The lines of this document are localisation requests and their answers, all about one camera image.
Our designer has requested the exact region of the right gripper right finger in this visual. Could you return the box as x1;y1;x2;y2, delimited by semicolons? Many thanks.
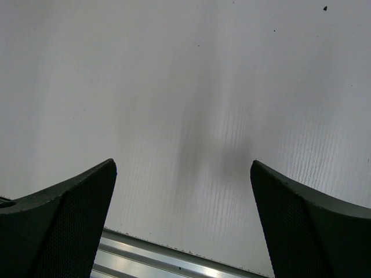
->
250;160;370;277

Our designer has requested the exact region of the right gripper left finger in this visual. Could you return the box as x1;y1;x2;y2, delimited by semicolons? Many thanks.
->
1;159;117;277

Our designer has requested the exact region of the aluminium mounting rail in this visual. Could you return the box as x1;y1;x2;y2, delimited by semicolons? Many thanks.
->
89;228;256;277

